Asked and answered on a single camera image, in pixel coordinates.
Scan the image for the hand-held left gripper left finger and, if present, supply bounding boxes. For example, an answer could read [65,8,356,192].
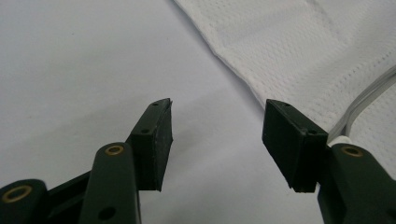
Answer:
[125,98,174,192]

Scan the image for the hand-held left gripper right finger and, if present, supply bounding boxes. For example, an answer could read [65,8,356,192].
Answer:
[262,99,330,194]

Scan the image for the white mesh cloth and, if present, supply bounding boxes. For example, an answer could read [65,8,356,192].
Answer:
[173,0,396,181]

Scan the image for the white cable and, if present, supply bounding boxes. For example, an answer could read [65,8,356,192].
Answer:
[326,64,396,147]

